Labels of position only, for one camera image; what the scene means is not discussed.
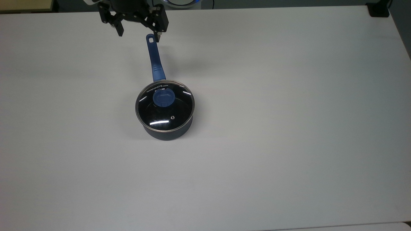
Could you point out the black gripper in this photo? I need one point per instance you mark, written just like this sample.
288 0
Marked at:
130 7

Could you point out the glass lid with blue knob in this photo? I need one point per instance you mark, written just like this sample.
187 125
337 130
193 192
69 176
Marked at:
167 115

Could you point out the beige wooden board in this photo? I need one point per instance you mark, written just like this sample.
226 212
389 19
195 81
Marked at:
25 4

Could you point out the black table clamp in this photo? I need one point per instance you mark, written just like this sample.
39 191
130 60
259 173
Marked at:
378 9

